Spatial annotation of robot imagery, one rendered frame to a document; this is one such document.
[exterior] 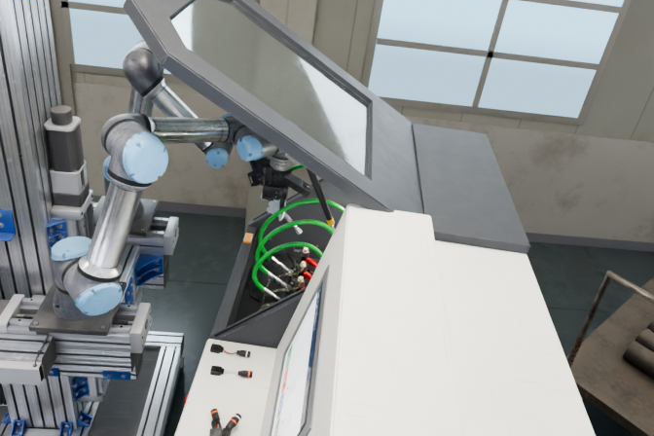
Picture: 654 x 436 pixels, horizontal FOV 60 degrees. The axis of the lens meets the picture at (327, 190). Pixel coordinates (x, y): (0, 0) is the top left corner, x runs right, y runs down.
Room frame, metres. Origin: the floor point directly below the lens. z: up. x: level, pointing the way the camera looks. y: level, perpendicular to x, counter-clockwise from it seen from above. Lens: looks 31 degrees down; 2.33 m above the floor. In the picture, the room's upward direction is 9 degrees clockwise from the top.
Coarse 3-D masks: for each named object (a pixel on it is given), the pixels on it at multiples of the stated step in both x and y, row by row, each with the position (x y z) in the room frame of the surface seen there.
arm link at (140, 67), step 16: (128, 64) 1.74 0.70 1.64; (144, 64) 1.74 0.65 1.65; (128, 80) 1.73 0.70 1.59; (144, 80) 1.71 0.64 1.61; (160, 80) 1.74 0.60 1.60; (144, 96) 1.71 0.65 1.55; (160, 96) 1.72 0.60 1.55; (176, 96) 1.76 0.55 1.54; (176, 112) 1.72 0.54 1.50; (192, 112) 1.76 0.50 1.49; (208, 144) 1.73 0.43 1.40; (224, 144) 1.77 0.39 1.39; (208, 160) 1.70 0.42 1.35; (224, 160) 1.71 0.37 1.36
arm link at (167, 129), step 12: (120, 120) 1.31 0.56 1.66; (144, 120) 1.38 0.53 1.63; (156, 120) 1.42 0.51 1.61; (168, 120) 1.45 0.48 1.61; (180, 120) 1.48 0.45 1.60; (192, 120) 1.50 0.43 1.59; (204, 120) 1.53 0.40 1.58; (216, 120) 1.56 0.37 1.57; (228, 120) 1.59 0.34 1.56; (156, 132) 1.39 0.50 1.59; (168, 132) 1.42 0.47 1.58; (180, 132) 1.45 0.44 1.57; (192, 132) 1.47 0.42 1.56; (204, 132) 1.50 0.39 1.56; (216, 132) 1.53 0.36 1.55; (228, 132) 1.56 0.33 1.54
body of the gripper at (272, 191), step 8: (272, 168) 1.58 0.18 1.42; (272, 176) 1.59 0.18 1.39; (280, 176) 1.59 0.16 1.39; (264, 184) 1.58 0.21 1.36; (272, 184) 1.59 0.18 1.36; (280, 184) 1.59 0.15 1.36; (264, 192) 1.58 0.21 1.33; (272, 192) 1.57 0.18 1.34; (280, 192) 1.57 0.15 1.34; (272, 200) 1.57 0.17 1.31
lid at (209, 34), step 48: (144, 0) 1.39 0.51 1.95; (192, 0) 1.63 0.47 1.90; (240, 0) 1.88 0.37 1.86; (192, 48) 1.36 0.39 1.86; (240, 48) 1.57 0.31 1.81; (288, 48) 1.83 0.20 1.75; (240, 96) 1.26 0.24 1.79; (288, 96) 1.48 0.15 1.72; (336, 96) 1.73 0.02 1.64; (288, 144) 1.22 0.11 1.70; (336, 144) 1.41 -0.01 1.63; (384, 144) 1.60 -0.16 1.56; (384, 192) 1.30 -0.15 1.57
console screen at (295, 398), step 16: (320, 288) 1.06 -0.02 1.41; (320, 304) 0.99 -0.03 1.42; (304, 320) 1.06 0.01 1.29; (320, 320) 0.92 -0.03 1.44; (304, 336) 0.98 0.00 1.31; (320, 336) 0.86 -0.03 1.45; (288, 352) 1.05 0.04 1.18; (304, 352) 0.91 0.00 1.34; (288, 368) 0.97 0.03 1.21; (304, 368) 0.85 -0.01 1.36; (288, 384) 0.90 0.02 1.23; (304, 384) 0.79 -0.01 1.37; (288, 400) 0.84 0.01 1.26; (304, 400) 0.74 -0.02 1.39; (272, 416) 0.89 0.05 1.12; (288, 416) 0.78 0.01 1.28; (304, 416) 0.70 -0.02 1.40; (272, 432) 0.82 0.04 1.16; (288, 432) 0.73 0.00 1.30; (304, 432) 0.65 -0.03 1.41
